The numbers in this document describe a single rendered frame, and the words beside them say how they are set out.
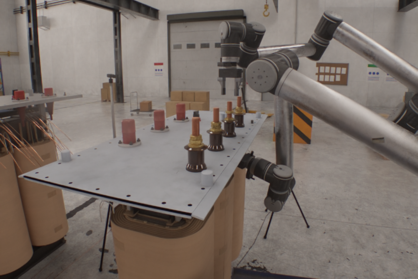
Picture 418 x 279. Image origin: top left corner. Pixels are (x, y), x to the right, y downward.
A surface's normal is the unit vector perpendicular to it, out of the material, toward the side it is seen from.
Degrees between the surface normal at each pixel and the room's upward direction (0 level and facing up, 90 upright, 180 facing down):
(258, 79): 101
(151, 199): 0
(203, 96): 90
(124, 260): 90
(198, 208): 11
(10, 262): 90
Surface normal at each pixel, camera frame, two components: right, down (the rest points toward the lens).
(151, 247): -0.32, 0.19
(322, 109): -0.53, 0.30
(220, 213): 0.57, 0.17
